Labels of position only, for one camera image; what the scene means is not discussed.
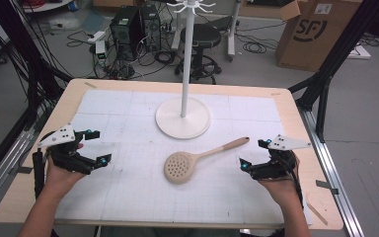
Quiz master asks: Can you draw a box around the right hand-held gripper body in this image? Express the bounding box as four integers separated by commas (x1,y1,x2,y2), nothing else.
250,133,312,181

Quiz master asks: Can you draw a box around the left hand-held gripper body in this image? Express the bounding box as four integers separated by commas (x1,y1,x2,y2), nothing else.
38,123,97,176

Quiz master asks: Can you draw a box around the beige slotted spoon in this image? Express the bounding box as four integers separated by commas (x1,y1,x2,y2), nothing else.
163,136,251,186

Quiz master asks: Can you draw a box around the white hook stand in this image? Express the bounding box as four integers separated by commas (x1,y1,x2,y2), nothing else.
154,0,217,140

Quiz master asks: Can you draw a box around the person's right hand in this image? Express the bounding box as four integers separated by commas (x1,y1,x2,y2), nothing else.
259,155,303,205

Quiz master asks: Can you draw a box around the person's left hand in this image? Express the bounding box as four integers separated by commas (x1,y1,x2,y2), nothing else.
42,154,87,202

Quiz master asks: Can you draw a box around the white grid mat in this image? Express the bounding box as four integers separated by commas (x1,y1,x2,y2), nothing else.
54,88,313,227

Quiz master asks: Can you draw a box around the thin wooden stick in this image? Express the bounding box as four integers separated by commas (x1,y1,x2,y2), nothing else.
305,200,329,227

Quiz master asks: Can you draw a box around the small white device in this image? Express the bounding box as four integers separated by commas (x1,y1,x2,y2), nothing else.
95,39,109,62

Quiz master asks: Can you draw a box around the white power strip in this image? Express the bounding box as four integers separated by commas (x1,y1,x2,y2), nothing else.
87,30,109,44

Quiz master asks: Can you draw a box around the black computer tower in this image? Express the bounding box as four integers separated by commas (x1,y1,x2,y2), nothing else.
110,5,143,62
140,3,163,52

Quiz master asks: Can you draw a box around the white desk leg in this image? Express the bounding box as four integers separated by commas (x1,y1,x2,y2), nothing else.
226,0,243,62

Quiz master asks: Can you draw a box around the large brown cardboard box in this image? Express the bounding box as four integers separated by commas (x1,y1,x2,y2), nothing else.
274,0,365,73

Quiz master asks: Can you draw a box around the black round stool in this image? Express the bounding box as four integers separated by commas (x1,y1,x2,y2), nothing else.
174,23,223,85

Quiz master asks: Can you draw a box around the open brown cardboard box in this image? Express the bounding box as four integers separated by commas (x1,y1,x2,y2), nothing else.
92,0,140,8

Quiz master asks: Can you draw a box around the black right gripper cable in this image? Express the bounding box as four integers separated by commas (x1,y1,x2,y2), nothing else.
286,157,306,210

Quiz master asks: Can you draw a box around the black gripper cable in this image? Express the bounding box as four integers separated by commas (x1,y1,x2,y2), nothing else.
32,147,46,200
286,157,306,210

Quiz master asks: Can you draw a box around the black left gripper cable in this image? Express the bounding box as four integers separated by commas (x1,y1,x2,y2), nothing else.
32,147,46,200

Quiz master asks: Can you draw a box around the grey table bracket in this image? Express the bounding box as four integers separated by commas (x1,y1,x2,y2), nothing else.
15,166,35,175
315,179,341,196

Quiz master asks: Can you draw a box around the aluminium rail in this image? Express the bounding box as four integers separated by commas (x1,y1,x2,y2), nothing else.
297,107,365,237
0,127,37,216

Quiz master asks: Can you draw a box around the black frame stand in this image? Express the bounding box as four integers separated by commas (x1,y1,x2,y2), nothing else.
0,0,74,190
288,0,379,143

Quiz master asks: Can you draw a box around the black floor cable coil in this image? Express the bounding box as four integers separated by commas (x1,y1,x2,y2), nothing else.
236,23,278,54

